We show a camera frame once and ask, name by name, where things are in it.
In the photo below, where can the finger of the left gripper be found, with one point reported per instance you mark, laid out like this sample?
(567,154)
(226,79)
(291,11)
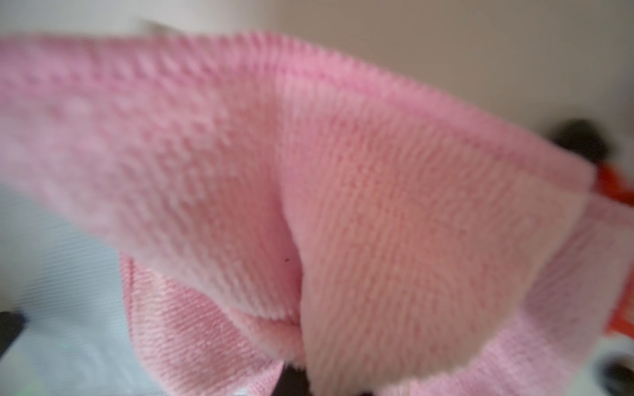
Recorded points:
(12,325)

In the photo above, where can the stack of mesh document bags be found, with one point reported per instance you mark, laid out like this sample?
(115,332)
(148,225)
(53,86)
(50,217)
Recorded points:
(68,287)

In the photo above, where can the pink microfiber cloth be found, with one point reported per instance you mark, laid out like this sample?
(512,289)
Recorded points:
(275,202)

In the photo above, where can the clear mesh document bag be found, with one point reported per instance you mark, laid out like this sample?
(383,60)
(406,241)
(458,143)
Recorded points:
(585,138)

